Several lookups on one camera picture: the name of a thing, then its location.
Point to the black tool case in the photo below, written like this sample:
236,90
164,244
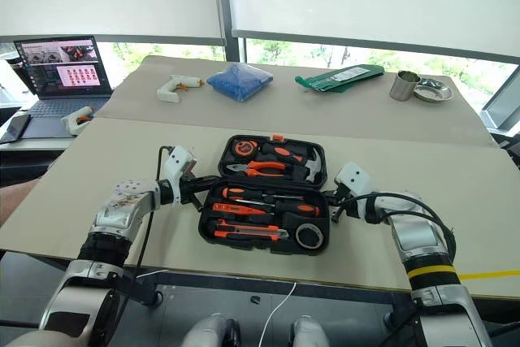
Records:
260,246

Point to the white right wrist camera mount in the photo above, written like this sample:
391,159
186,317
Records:
353,176

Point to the small orange black screwdriver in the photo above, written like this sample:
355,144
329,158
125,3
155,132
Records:
233,192

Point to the orange black claw hammer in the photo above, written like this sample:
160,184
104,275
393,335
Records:
284,152

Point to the small black floor piece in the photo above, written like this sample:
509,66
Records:
255,300

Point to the grey window pillar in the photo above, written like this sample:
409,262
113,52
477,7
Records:
233,18

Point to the orange test pen screwdriver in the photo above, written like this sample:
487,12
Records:
231,208

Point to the large orange black screwdriver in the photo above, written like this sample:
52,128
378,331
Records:
298,209

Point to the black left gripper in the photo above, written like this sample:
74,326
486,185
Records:
191,190

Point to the orange black utility knife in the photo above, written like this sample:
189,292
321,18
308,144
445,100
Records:
243,234

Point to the open grey laptop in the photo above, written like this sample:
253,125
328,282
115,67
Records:
61,62

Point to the dark electrical tape roll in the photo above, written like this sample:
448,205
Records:
300,241

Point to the silver rounded leg shell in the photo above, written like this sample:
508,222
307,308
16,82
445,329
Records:
207,332
308,332

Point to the white side desk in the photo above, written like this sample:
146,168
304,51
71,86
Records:
32,144

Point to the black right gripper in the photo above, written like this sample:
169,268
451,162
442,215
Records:
340,196

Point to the black flat device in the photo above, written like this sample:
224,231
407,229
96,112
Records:
16,127

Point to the grey open window sash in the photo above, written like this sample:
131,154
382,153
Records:
505,99

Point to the blue plastic bag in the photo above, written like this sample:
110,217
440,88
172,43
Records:
239,79

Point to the green flat package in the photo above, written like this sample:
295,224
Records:
333,79

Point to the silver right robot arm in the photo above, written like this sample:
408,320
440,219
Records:
418,233

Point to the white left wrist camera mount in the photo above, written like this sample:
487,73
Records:
178,160

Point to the bystander's bare leg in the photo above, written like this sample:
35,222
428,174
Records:
12,200

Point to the steel cup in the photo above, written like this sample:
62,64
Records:
402,89

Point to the orange black tape measure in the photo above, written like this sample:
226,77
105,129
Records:
245,148

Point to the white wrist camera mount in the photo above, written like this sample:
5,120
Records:
353,176
178,160

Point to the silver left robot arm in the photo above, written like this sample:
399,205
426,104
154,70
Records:
122,209

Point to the round steel dish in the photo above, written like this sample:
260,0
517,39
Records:
434,94

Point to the white glue gun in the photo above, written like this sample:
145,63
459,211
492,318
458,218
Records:
77,123
170,89

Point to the black metal table frame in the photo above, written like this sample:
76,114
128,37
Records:
243,284

